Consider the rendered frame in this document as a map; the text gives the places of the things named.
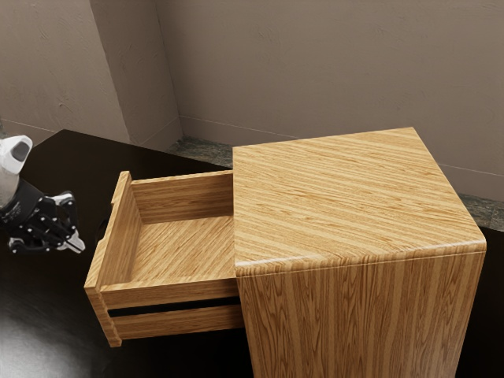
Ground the wooden drawer with black handle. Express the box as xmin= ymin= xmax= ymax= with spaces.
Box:
xmin=83 ymin=169 xmax=242 ymax=348

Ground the wooden cabinet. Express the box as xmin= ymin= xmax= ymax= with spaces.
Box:
xmin=232 ymin=126 xmax=487 ymax=378

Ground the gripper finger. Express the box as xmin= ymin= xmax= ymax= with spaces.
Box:
xmin=8 ymin=233 xmax=86 ymax=254
xmin=50 ymin=191 xmax=80 ymax=237

